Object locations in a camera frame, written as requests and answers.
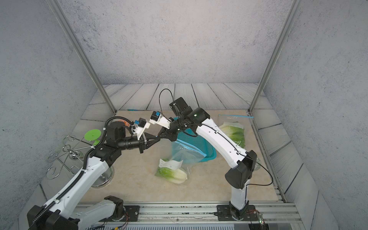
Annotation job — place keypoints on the aluminium frame post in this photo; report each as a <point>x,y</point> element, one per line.
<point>65,25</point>
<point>295,7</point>

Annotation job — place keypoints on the chinese cabbage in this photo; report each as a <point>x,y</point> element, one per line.
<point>231,127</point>
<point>238,138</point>
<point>177,176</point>

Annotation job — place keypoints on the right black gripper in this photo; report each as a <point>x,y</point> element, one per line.
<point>171,131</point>

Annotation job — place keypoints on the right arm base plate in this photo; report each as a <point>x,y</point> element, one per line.
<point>230,213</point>

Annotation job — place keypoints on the right aluminium frame post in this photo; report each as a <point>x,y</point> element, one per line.
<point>295,7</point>

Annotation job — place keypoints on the green plastic goblet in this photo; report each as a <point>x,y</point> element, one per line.
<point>93,136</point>

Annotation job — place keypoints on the clear zipper bag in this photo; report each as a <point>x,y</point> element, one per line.
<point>167,161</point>
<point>246,121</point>

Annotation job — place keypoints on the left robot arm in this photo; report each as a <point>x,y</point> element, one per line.
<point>58,212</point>

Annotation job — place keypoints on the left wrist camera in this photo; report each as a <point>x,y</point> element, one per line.
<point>139,127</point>

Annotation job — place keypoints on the metal wire cup rack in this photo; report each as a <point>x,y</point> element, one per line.
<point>70,157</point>

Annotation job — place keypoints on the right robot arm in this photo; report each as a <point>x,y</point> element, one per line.
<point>241,162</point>

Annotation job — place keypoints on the teal plastic basket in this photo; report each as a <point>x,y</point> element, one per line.
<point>202,150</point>

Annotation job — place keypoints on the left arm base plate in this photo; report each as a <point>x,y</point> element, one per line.
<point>130,214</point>

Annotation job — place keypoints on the chinese cabbage top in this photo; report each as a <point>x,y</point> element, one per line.
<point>177,176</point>

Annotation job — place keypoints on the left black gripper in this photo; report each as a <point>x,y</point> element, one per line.
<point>143,144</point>

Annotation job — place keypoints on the left aluminium frame post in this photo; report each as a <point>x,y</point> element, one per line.
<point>65,25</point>

